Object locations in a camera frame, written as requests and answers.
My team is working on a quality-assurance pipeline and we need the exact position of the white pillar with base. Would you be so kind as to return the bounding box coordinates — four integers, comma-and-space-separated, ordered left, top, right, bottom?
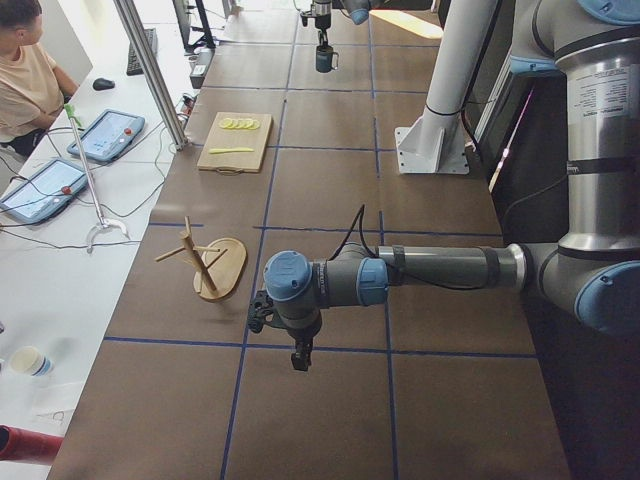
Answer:
395, 1, 474, 175

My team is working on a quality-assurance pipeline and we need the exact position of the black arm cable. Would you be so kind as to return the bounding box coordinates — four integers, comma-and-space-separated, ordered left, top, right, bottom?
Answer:
329, 203, 481, 291

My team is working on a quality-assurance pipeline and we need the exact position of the black box white label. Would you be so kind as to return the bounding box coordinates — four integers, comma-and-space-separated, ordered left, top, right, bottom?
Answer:
188, 48, 215, 89

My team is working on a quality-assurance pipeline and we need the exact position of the teal mug yellow inside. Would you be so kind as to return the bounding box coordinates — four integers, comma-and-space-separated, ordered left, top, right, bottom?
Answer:
315, 45, 339, 74

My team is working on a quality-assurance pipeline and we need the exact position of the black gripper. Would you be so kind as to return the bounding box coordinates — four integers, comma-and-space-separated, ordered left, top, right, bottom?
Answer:
286, 319, 322, 372
311, 0, 332, 48

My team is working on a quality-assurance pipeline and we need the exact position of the paper cup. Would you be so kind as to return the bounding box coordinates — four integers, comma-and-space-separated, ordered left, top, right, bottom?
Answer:
9, 346, 54, 377

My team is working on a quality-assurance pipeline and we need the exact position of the aluminium frame post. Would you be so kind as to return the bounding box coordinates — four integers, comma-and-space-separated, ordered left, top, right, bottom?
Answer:
114, 0, 189, 151

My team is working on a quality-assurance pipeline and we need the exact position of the teach pendant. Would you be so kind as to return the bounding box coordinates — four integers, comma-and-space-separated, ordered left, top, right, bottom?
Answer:
79, 109, 146, 164
1, 158, 88, 225

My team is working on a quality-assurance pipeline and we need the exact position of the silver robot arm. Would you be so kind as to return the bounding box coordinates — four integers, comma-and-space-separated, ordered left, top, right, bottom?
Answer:
247, 1, 639, 371
300, 0, 385, 47

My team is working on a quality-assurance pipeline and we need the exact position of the wooden cutting board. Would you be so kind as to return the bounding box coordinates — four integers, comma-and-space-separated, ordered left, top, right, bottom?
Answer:
197, 111, 272, 174

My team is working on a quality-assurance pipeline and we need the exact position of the black computer mouse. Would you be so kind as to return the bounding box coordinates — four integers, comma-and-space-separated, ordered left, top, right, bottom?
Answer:
92, 77, 115, 91

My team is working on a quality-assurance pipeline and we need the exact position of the black keyboard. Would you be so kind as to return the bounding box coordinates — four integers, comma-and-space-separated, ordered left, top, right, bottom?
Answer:
125, 27, 159, 77

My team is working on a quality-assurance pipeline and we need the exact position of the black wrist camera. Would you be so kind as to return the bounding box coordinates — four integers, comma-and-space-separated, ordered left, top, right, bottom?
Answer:
247, 290, 283, 334
300, 11, 313, 27

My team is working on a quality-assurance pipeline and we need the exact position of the wooden cup rack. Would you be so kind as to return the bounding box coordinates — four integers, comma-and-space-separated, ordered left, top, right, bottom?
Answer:
154, 216, 247, 302

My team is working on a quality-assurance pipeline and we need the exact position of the person in beige shirt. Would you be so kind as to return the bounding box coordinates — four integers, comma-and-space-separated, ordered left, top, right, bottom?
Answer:
1, 0, 78, 157

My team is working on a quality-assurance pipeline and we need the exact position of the far teach pendant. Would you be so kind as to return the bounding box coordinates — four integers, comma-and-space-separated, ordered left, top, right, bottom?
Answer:
79, 109, 146, 164

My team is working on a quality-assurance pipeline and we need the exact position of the near teach pendant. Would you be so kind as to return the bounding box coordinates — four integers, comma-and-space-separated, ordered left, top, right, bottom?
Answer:
1, 158, 88, 225

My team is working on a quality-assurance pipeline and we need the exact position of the red object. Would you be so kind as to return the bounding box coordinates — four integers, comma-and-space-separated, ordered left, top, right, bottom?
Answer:
0, 425, 64, 465

